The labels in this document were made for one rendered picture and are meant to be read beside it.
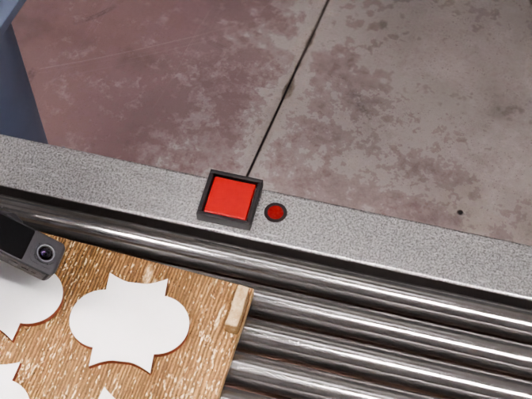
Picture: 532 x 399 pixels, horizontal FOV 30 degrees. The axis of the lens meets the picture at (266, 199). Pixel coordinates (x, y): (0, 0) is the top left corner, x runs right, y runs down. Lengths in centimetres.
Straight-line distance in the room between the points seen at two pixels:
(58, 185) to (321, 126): 128
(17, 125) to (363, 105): 103
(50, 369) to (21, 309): 9
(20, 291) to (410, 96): 159
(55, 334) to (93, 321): 5
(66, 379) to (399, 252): 47
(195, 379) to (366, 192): 132
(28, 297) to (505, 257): 63
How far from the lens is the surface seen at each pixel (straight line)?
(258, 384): 127
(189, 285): 130
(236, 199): 137
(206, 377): 125
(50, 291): 131
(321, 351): 128
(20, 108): 195
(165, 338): 126
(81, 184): 142
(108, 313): 128
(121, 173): 142
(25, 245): 119
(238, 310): 125
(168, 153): 255
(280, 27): 281
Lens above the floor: 209
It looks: 58 degrees down
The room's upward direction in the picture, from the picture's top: 1 degrees clockwise
